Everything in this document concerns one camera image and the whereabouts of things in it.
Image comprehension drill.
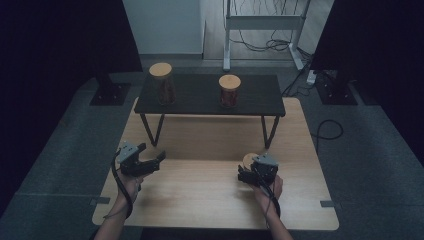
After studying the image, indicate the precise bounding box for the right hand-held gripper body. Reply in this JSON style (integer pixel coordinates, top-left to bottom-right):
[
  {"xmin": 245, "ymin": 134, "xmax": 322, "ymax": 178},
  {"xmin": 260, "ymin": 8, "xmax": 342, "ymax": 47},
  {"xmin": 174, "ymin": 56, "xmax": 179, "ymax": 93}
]
[{"xmin": 249, "ymin": 152, "xmax": 280, "ymax": 188}]

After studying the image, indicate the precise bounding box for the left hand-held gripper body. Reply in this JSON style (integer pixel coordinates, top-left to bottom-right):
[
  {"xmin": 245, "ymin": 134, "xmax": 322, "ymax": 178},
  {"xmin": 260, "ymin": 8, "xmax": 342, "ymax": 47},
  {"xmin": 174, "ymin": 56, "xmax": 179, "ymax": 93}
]
[{"xmin": 115, "ymin": 141, "xmax": 159, "ymax": 178}]

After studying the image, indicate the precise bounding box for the small glass jar wooden lid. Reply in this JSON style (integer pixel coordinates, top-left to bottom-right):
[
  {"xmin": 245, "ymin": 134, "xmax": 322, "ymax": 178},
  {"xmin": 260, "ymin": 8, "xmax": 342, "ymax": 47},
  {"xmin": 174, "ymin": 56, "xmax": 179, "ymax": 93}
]
[{"xmin": 242, "ymin": 152, "xmax": 260, "ymax": 170}]

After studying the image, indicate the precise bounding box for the tall glass jar star anise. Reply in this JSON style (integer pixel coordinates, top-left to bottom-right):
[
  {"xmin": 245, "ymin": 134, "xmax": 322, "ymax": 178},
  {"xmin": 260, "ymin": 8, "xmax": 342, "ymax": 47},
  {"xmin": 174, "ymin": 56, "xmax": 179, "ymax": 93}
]
[{"xmin": 148, "ymin": 62, "xmax": 177, "ymax": 107}]

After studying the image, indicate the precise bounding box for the black low shelf table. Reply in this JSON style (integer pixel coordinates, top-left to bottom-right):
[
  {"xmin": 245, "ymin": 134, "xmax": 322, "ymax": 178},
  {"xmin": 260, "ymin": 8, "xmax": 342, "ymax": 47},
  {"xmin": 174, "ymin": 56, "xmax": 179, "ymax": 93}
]
[{"xmin": 133, "ymin": 73, "xmax": 287, "ymax": 150}]

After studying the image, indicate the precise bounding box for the glass jar dried red chili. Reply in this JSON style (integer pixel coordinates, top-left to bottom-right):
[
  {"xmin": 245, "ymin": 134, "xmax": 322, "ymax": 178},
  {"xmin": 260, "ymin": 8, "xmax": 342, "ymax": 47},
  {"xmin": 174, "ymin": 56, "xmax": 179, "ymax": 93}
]
[{"xmin": 218, "ymin": 73, "xmax": 242, "ymax": 109}]

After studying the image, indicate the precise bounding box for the person's left hand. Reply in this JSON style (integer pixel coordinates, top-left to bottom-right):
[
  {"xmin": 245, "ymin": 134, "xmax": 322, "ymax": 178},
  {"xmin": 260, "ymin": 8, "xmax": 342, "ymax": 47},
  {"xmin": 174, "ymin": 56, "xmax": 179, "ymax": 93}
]
[{"xmin": 115, "ymin": 171, "xmax": 145, "ymax": 205}]

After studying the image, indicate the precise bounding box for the person's right hand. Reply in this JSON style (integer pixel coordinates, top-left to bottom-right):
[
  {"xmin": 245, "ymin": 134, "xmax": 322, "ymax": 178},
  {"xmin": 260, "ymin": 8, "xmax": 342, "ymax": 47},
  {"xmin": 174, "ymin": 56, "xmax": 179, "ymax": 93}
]
[{"xmin": 250, "ymin": 174, "xmax": 285, "ymax": 217}]

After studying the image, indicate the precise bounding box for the black stand base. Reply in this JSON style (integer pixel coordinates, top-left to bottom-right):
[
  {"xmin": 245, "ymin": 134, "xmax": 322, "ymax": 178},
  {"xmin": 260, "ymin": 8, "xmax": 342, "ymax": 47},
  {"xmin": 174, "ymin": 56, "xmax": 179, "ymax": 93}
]
[
  {"xmin": 89, "ymin": 73, "xmax": 132, "ymax": 107},
  {"xmin": 315, "ymin": 70, "xmax": 360, "ymax": 107}
]

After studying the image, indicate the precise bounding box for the dark curtain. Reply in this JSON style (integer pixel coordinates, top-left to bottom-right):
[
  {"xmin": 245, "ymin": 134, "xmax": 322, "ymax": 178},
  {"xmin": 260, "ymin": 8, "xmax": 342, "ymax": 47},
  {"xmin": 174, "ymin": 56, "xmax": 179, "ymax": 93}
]
[
  {"xmin": 0, "ymin": 0, "xmax": 144, "ymax": 218},
  {"xmin": 310, "ymin": 0, "xmax": 424, "ymax": 168}
]

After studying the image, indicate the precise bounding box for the right hand-held gripper black cable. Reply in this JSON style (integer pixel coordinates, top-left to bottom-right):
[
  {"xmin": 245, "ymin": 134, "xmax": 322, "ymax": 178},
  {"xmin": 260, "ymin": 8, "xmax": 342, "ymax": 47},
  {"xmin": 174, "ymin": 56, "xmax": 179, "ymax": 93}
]
[{"xmin": 253, "ymin": 168, "xmax": 282, "ymax": 219}]

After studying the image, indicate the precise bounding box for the hand-held gripper black cable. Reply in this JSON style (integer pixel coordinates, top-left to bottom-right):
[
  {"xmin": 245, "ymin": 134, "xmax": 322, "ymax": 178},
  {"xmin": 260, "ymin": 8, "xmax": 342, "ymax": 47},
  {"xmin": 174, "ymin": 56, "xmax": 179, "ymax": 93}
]
[
  {"xmin": 111, "ymin": 149, "xmax": 135, "ymax": 220},
  {"xmin": 253, "ymin": 168, "xmax": 282, "ymax": 219}
]

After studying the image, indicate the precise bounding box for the left hand-held gripper black cable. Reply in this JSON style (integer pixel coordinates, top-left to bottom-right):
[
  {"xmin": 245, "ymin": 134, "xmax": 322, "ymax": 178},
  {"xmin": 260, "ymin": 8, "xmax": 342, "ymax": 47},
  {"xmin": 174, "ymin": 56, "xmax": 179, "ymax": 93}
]
[{"xmin": 111, "ymin": 149, "xmax": 135, "ymax": 220}]

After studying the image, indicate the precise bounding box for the looped black floor cable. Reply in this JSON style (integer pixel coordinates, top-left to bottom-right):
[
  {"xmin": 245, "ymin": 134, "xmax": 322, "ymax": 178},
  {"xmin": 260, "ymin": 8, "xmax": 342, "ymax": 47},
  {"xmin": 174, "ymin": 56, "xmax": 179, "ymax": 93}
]
[{"xmin": 311, "ymin": 118, "xmax": 345, "ymax": 155}]

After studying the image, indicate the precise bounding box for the bundle of black floor cables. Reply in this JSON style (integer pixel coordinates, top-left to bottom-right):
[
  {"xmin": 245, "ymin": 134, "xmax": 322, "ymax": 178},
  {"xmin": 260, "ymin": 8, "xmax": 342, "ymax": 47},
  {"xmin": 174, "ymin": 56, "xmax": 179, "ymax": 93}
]
[{"xmin": 229, "ymin": 0, "xmax": 314, "ymax": 64}]

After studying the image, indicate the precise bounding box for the white metal desk frame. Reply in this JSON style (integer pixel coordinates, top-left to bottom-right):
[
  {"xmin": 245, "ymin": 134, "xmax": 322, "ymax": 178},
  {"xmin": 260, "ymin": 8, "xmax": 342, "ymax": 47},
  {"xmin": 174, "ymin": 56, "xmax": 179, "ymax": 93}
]
[{"xmin": 222, "ymin": 0, "xmax": 313, "ymax": 73}]

